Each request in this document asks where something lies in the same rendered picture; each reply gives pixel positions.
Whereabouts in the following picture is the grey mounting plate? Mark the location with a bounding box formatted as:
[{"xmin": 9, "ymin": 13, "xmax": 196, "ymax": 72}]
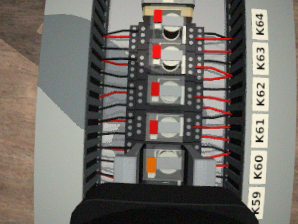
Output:
[{"xmin": 100, "ymin": 0, "xmax": 226, "ymax": 187}]

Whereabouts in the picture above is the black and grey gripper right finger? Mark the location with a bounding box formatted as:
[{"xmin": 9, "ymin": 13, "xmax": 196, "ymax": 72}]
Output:
[{"xmin": 181, "ymin": 145, "xmax": 217, "ymax": 186}]

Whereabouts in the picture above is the black relay socket row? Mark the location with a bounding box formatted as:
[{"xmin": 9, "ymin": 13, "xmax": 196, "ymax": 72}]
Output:
[{"xmin": 124, "ymin": 20, "xmax": 204, "ymax": 154}]

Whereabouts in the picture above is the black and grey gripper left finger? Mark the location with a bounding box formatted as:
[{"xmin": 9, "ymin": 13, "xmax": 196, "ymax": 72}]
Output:
[{"xmin": 113, "ymin": 143, "xmax": 146, "ymax": 184}]

